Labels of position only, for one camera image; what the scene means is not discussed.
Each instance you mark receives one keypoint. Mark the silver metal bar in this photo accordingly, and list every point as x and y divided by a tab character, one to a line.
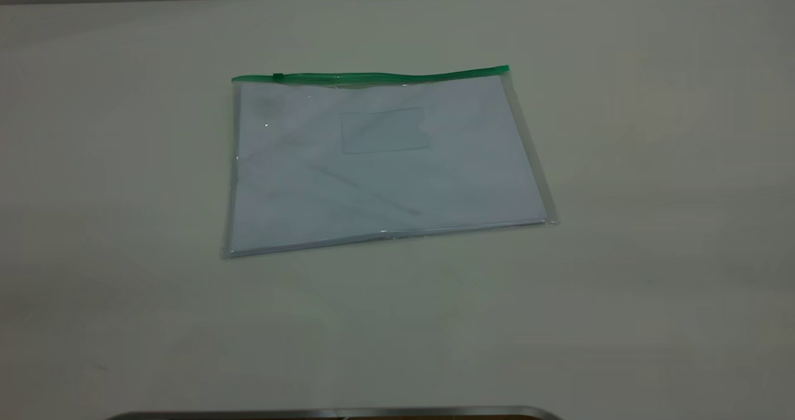
335	414

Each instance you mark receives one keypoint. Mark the white paper stack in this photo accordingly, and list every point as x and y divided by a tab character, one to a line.
372	184

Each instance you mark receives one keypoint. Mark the clear plastic zip bag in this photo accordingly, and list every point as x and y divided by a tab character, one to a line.
385	159

